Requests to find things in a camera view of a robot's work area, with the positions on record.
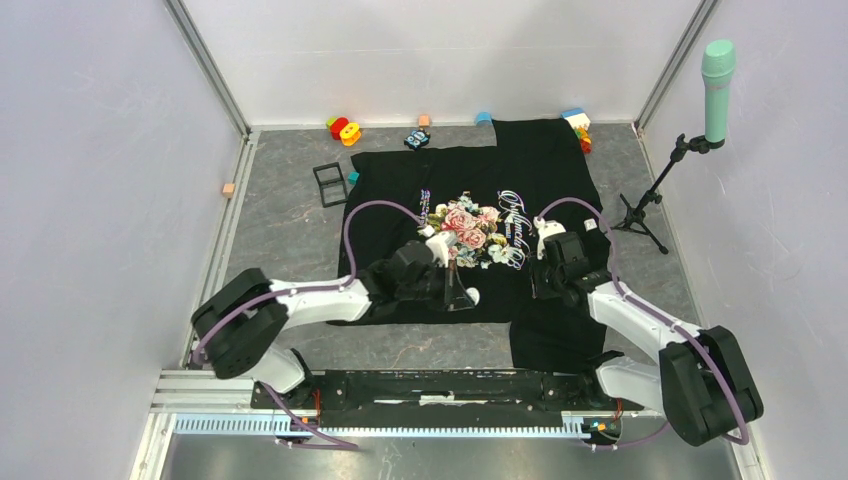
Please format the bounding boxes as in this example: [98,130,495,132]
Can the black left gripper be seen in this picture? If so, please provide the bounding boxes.
[398,259,475,311]

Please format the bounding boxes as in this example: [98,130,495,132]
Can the black floral t-shirt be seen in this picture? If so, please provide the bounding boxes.
[337,119,610,373]

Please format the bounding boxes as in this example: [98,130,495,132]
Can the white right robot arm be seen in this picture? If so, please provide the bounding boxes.
[531,224,764,446]

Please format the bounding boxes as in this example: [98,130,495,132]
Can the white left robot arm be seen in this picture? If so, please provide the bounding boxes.
[191,239,480,408]

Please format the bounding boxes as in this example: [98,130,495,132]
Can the black microphone tripod stand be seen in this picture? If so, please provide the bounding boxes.
[613,134,725,255]

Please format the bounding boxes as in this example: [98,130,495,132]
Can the colourful building block stack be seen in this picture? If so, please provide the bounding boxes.
[561,108,592,154]

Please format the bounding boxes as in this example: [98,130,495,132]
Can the blue black toy car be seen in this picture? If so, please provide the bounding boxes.
[404,129,431,151]

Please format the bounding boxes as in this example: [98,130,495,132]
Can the light blue arch block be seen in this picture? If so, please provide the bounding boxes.
[474,111,493,126]

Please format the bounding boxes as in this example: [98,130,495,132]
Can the red yellow toy rings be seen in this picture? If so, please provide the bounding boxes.
[325,115,363,148]

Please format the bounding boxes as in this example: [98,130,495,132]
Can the small wooden cube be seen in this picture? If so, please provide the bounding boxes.
[221,183,236,199]

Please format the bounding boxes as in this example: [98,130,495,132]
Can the mint green microphone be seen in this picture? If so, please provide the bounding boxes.
[701,39,737,144]

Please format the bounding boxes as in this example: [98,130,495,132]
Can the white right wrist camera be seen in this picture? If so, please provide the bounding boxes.
[533,216,567,260]

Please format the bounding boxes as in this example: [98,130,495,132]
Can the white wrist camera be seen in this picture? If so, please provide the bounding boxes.
[418,225,458,267]
[533,216,567,260]

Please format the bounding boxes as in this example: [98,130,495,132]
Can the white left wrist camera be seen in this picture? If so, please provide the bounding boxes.
[418,225,458,267]

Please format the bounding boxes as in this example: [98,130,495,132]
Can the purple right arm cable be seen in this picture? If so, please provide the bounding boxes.
[536,196,751,453]

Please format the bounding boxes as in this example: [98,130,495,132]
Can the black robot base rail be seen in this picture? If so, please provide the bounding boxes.
[281,369,643,427]

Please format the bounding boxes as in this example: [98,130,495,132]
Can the black square display frame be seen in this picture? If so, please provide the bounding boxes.
[312,162,349,208]

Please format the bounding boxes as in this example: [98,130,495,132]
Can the white toothed cable strip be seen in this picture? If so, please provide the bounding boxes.
[173,413,590,440]

